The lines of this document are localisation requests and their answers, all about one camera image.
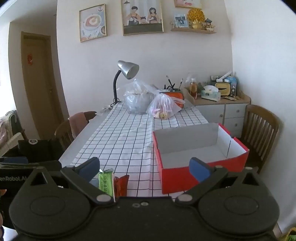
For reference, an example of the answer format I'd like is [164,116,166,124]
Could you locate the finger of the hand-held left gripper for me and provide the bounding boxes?
[0,157,28,163]
[0,160,62,172]

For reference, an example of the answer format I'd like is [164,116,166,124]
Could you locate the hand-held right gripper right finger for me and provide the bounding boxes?
[175,157,277,206]

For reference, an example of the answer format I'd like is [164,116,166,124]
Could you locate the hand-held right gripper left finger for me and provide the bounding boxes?
[17,157,115,206]

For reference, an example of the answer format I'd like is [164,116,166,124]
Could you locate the green snack bar packet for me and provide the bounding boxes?
[98,169,115,197]

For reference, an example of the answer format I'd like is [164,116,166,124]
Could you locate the red cardboard box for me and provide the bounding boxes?
[152,123,250,194]

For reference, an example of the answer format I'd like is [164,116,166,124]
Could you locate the red snack packet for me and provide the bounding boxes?
[114,175,130,197]

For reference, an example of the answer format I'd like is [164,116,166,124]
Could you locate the black bag with white logo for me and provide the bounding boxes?
[18,138,63,162]

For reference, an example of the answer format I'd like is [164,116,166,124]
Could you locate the black checked white tablecloth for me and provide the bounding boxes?
[59,97,210,198]

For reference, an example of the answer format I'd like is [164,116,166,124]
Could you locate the brown wooden chair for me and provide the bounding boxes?
[55,111,97,152]

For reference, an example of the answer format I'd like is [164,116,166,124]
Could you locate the pink cloth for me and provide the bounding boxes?
[68,112,89,139]

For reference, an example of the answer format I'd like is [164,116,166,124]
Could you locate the white wooden cabinet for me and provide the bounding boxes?
[184,87,251,139]

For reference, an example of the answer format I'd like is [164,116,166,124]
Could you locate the small clear plastic bag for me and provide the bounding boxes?
[146,93,186,120]

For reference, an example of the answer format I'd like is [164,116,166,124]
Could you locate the green tissue box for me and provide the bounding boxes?
[201,85,221,102]

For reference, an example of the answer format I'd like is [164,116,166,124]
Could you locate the orange lidded container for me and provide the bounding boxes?
[162,89,185,108]

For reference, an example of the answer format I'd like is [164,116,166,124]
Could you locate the wooden chair with dark seat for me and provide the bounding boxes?
[240,105,280,174]

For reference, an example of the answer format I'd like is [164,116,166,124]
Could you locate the large clear plastic bag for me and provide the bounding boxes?
[124,79,160,115]

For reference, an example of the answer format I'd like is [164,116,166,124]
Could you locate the amber glass bottle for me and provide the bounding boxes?
[189,78,198,100]

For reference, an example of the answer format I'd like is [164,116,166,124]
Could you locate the brown wooden door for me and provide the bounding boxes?
[20,31,67,141]

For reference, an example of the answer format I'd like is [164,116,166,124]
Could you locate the clear glass jar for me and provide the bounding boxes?
[185,72,197,90]

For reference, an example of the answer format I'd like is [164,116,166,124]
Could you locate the silver desk lamp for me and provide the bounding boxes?
[112,60,139,105]

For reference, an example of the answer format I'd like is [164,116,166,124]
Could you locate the framed food picture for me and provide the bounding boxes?
[79,3,107,42]

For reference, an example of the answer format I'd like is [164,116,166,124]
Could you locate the yellow flower ornament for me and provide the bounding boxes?
[187,8,205,29]

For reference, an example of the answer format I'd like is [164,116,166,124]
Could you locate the framed family picture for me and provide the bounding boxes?
[121,0,164,36]

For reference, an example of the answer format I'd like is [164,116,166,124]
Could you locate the framed pink picture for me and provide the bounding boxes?
[174,0,203,9]

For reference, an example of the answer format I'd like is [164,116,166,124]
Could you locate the wooden wall shelf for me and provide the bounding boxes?
[171,22,217,35]

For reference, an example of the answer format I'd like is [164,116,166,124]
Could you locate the small photo frame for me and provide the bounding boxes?
[174,14,187,28]

